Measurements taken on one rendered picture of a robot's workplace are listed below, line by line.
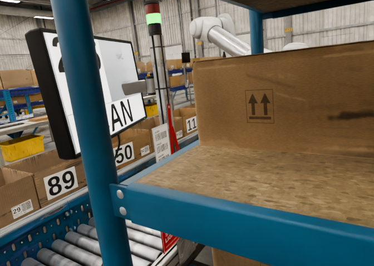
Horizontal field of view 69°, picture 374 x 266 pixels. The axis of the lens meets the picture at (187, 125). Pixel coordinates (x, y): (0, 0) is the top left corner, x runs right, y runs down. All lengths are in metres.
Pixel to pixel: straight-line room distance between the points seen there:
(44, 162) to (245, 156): 1.51
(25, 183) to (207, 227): 1.21
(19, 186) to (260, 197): 1.22
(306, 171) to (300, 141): 0.05
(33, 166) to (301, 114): 1.54
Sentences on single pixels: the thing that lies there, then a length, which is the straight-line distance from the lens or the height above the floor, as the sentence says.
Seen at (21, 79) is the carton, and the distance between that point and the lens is 6.38.
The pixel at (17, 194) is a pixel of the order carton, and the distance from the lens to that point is 1.36.
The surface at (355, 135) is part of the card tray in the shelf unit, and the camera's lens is 0.28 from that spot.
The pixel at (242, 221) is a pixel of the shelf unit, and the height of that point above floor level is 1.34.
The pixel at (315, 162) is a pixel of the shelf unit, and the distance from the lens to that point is 0.27.
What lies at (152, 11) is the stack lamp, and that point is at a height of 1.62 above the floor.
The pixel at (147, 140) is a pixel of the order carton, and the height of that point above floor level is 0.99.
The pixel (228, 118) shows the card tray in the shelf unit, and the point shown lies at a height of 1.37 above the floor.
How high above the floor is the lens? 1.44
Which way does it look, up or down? 12 degrees down
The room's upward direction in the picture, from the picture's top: 6 degrees counter-clockwise
